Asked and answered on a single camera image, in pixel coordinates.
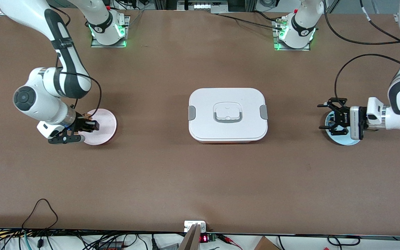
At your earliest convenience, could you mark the looped black table cable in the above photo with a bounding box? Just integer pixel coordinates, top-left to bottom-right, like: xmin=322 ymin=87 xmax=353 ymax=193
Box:
xmin=22 ymin=199 xmax=59 ymax=230

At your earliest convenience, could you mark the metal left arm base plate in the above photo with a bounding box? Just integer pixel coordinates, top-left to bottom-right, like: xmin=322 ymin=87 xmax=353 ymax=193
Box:
xmin=272 ymin=19 xmax=311 ymax=51

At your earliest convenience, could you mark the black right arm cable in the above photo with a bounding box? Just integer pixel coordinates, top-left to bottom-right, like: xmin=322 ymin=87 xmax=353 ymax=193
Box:
xmin=56 ymin=56 xmax=102 ymax=118

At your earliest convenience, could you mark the black cable to arm base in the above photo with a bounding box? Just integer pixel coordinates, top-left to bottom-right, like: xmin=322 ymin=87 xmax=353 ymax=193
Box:
xmin=212 ymin=12 xmax=285 ymax=30

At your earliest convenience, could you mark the lit control box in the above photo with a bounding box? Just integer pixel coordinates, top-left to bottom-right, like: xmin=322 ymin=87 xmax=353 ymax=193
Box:
xmin=177 ymin=0 xmax=228 ymax=13

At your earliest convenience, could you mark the white lidded lunch box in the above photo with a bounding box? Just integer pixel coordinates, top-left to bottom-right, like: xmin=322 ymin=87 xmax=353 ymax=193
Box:
xmin=188 ymin=87 xmax=268 ymax=144

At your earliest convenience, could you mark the light blue round plate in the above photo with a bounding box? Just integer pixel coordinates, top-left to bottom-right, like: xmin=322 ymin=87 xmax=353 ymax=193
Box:
xmin=325 ymin=110 xmax=362 ymax=146

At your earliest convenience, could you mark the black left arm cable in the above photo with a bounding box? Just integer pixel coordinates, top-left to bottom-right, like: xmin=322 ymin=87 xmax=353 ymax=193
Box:
xmin=323 ymin=0 xmax=400 ymax=102

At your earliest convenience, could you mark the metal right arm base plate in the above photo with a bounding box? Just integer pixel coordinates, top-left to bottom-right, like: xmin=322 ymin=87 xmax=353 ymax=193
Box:
xmin=91 ymin=16 xmax=130 ymax=48

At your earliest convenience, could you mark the grey aluminium bar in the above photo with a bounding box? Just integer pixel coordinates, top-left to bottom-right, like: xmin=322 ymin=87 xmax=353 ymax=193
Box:
xmin=178 ymin=223 xmax=201 ymax=250

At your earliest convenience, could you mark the pink round plate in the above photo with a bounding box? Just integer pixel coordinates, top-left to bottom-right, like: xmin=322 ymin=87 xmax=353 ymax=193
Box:
xmin=80 ymin=109 xmax=117 ymax=145

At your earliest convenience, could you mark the small white power box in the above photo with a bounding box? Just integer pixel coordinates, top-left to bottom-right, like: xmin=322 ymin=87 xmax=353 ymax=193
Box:
xmin=184 ymin=221 xmax=207 ymax=232

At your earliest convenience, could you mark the brown cardboard piece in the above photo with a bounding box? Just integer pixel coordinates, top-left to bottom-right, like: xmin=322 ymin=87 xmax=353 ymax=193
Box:
xmin=254 ymin=236 xmax=281 ymax=250

